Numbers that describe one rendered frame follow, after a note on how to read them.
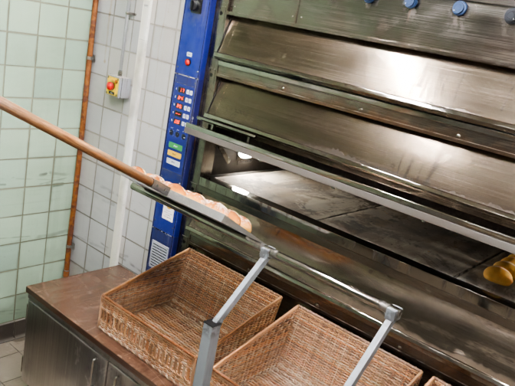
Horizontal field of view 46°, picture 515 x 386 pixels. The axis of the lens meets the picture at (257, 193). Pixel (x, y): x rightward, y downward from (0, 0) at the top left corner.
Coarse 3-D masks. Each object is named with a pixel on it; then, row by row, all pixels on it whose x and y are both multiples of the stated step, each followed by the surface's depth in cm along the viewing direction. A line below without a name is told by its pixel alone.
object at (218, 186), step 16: (208, 176) 273; (224, 192) 262; (240, 192) 257; (256, 208) 251; (272, 208) 246; (288, 208) 248; (304, 224) 236; (320, 224) 235; (336, 240) 228; (352, 240) 223; (368, 256) 220; (384, 256) 215; (400, 256) 216; (416, 272) 208; (432, 272) 207; (448, 288) 201; (464, 288) 198; (480, 288) 200; (480, 304) 195; (496, 304) 192; (512, 304) 192; (512, 320) 189
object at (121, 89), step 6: (108, 78) 294; (114, 78) 291; (120, 78) 289; (126, 78) 292; (114, 84) 291; (120, 84) 290; (126, 84) 293; (108, 90) 295; (114, 90) 292; (120, 90) 291; (126, 90) 294; (114, 96) 293; (120, 96) 292; (126, 96) 295
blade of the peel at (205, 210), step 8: (128, 176) 221; (144, 184) 216; (176, 192) 208; (176, 200) 207; (184, 200) 205; (192, 200) 203; (192, 208) 202; (200, 208) 200; (208, 208) 199; (208, 216) 198; (216, 216) 196; (224, 216) 195; (224, 224) 210; (232, 224) 200; (240, 232) 207; (248, 232) 208
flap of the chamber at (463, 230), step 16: (224, 144) 239; (272, 160) 225; (304, 176) 216; (320, 176) 212; (352, 192) 204; (368, 192) 201; (400, 208) 194; (448, 224) 184; (480, 240) 178; (496, 240) 175
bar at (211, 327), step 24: (144, 192) 238; (192, 216) 222; (240, 240) 208; (264, 264) 202; (288, 264) 196; (240, 288) 197; (336, 288) 185; (384, 312) 175; (216, 336) 192; (384, 336) 172; (360, 360) 169; (192, 384) 197
